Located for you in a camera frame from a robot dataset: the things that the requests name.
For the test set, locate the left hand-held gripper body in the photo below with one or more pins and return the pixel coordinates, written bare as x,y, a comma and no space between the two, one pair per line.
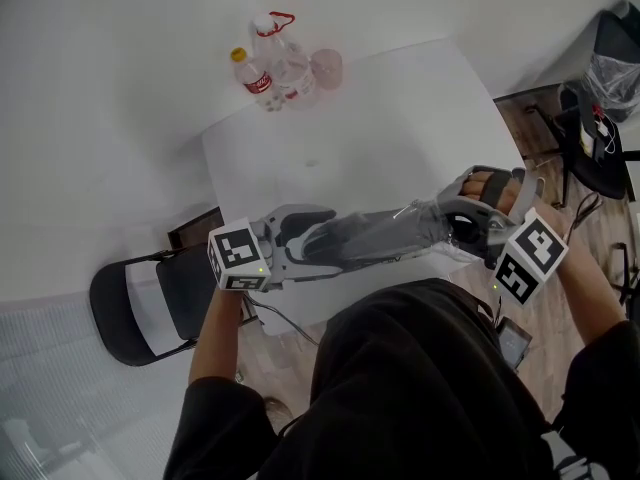
235,253

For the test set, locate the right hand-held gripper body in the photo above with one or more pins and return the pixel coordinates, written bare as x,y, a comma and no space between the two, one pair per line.
530,258

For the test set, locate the brown mottled lump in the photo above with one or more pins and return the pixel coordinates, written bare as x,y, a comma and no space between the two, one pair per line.
277,408

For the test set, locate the black office chair base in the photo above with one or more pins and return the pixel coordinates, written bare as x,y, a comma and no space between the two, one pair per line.
629,278

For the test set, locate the person's right forearm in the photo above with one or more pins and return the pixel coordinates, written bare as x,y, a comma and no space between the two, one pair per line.
585,288

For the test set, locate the clear plastic bag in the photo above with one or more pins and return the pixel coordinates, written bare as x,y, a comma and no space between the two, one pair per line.
615,88

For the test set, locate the dark grey garment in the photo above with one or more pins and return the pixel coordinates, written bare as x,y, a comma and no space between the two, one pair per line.
350,238

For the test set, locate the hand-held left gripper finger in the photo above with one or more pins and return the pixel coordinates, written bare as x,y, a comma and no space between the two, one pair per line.
305,215
310,270

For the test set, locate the person's right hand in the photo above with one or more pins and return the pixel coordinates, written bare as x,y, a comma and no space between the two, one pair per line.
472,185

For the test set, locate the person in dark t-shirt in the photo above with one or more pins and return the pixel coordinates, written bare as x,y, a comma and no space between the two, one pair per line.
400,393

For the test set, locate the pink plastic cup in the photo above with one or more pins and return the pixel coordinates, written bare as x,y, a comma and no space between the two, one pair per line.
327,70

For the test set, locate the black folding chair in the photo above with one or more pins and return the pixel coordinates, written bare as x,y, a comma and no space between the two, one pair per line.
185,288

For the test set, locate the white yellow packet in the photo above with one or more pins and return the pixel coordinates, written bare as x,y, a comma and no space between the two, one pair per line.
586,142

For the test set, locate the dark cloth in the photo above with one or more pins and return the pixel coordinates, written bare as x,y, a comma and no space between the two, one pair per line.
415,213

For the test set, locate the black office chair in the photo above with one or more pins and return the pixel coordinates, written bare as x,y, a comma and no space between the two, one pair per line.
600,168

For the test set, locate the person's left forearm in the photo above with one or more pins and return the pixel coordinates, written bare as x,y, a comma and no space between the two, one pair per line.
215,333

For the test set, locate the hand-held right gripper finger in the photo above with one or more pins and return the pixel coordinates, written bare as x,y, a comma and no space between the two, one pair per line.
452,193
480,255

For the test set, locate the black battery pack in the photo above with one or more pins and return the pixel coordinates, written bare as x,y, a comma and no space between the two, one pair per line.
515,340

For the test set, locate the small bottle with yellow cap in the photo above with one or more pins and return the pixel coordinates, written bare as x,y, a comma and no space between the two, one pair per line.
257,84

